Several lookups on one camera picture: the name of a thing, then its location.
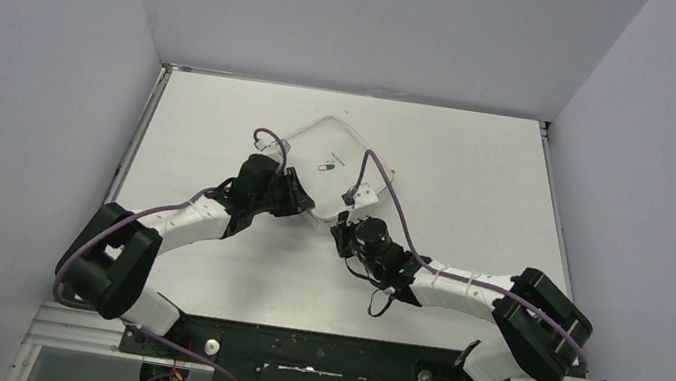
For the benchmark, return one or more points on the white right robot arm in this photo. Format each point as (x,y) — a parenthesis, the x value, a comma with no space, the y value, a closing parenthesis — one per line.
(542,333)

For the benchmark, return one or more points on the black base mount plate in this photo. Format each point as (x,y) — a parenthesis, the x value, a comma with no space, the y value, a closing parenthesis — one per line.
(254,352)

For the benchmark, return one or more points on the left side frame rail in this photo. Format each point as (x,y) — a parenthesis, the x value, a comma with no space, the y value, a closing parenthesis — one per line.
(56,326)

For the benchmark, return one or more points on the grey storage box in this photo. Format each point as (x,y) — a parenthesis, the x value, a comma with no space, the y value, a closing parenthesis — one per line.
(327,155)

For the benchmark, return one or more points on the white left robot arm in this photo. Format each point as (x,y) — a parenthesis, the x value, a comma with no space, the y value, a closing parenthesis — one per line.
(107,266)

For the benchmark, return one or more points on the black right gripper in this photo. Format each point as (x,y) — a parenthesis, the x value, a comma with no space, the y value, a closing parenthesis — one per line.
(347,231)

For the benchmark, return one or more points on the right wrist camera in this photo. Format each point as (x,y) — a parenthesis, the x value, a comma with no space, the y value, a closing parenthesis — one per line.
(360,200)

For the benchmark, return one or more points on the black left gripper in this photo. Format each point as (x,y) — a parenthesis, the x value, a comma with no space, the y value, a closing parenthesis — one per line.
(291,191)

